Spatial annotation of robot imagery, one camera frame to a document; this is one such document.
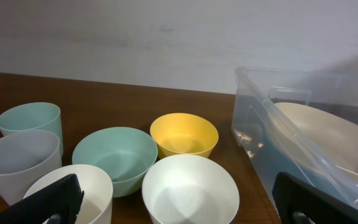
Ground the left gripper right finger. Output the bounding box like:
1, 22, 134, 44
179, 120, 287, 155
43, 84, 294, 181
272, 172, 358, 224

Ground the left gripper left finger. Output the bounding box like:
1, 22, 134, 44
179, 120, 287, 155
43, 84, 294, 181
0, 174, 85, 224

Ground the cream cup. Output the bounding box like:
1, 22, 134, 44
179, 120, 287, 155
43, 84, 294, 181
25, 164, 113, 224

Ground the dark blue plate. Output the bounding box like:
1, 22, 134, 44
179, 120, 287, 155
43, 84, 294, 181
249, 131, 358, 204

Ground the beige plate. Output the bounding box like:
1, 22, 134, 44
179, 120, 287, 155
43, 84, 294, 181
267, 102, 358, 186

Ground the grey cup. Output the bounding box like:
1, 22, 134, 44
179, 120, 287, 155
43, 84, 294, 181
0, 129, 62, 205

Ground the clear plastic storage bin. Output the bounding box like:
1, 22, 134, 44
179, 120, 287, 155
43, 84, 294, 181
231, 67, 358, 209

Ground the mint green bowl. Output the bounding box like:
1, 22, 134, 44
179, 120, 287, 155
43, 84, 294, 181
71, 127, 158, 198

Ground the mint green cup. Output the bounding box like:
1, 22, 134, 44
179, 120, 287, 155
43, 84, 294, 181
0, 102, 63, 157

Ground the white bowl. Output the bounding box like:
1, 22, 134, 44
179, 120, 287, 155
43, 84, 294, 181
142, 154, 240, 224

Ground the yellow bowl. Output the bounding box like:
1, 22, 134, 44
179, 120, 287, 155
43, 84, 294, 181
150, 113, 219, 159

